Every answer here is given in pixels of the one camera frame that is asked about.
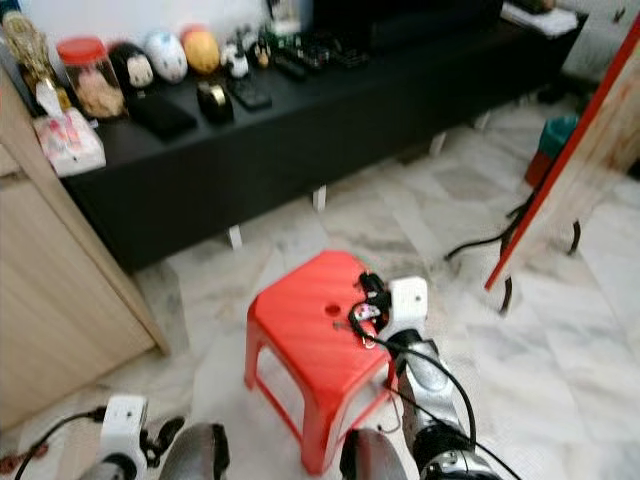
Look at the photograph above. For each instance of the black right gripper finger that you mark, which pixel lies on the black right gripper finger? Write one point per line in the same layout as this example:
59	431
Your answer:
362	322
369	285

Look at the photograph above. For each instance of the metal key bunch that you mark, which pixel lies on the metal key bunch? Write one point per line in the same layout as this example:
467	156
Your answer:
345	325

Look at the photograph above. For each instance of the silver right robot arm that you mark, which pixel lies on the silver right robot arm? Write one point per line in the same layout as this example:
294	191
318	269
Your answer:
422	385

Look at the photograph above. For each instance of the grey robot left leg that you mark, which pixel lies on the grey robot left leg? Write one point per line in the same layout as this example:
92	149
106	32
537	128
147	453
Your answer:
195	452

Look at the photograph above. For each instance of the grey robot leg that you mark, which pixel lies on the grey robot leg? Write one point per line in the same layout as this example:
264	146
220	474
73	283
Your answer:
372	458
195	452

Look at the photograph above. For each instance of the red plastic stool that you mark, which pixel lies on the red plastic stool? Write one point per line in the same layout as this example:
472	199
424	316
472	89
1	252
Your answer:
300	330

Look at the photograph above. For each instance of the grey robot right leg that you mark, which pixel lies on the grey robot right leg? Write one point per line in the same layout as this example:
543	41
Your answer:
372	458

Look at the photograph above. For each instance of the black low bench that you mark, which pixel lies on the black low bench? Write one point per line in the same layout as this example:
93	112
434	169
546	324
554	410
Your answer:
340	130

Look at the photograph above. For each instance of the light wooden cabinet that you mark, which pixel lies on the light wooden cabinet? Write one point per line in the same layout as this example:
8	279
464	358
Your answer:
60	290

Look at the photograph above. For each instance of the black phone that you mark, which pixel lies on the black phone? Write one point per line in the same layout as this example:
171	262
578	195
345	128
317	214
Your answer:
251	95

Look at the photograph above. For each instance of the green red bin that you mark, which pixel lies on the green red bin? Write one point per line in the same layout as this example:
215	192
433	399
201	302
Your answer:
550	145

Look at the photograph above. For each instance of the black tape dispenser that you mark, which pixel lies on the black tape dispenser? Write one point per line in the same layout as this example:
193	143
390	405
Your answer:
215	103

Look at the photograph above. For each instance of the marble pattern folding table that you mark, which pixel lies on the marble pattern folding table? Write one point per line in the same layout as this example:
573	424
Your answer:
590	150

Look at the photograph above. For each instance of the small white black figurine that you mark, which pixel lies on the small white black figurine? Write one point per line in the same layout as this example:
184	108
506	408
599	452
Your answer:
236	62

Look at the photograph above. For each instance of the black wallet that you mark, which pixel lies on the black wallet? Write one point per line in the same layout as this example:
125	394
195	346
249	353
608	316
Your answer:
163	115

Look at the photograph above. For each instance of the orange plush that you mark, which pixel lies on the orange plush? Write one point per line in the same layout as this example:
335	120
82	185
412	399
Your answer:
202	50

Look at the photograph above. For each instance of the white blue plush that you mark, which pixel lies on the white blue plush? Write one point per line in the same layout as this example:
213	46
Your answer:
166	58

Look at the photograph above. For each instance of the pink tissue pack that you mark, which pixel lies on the pink tissue pack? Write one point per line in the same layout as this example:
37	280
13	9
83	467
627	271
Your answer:
70	142

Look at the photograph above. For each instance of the white paper stack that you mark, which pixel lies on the white paper stack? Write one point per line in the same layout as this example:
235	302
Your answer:
540	20

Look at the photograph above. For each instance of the red lid plastic jar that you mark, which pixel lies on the red lid plastic jar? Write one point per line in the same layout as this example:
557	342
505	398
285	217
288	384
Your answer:
92	85

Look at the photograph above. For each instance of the gold ornament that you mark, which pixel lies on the gold ornament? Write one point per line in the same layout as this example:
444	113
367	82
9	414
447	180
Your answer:
25	45

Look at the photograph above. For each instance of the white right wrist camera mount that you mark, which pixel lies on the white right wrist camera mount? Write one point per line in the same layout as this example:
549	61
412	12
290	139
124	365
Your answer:
410	305

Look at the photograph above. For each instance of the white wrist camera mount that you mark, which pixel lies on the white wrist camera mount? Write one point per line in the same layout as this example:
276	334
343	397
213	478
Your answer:
410	305
125	430

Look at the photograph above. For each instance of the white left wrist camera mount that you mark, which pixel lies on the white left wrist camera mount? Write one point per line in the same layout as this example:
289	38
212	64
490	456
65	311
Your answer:
125	430

